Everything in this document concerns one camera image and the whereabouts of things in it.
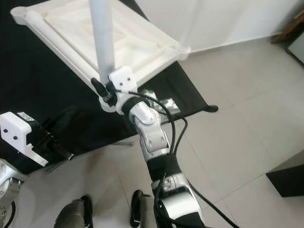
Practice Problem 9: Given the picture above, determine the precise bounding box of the black low box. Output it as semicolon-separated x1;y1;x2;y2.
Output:
265;164;304;198

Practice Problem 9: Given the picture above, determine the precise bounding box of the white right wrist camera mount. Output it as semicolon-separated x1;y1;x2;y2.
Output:
108;66;139;114

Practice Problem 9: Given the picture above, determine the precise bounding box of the grey cabinet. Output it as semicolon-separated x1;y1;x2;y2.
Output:
287;31;304;67

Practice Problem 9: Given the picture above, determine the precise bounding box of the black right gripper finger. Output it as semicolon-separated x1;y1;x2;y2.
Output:
91;77;112;100

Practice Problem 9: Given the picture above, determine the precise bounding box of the brown wooden furniture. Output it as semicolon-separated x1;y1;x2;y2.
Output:
271;12;304;44

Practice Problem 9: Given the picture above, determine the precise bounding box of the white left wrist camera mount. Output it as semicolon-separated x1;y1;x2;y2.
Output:
0;112;49;167

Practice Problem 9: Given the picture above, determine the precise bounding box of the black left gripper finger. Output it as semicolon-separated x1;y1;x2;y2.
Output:
47;105;77;133

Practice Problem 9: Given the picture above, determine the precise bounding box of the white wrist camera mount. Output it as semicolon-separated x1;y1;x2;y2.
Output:
0;112;49;167
108;66;139;114

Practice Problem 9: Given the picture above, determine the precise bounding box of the white plastic table top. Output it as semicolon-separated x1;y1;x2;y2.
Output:
10;0;191;113

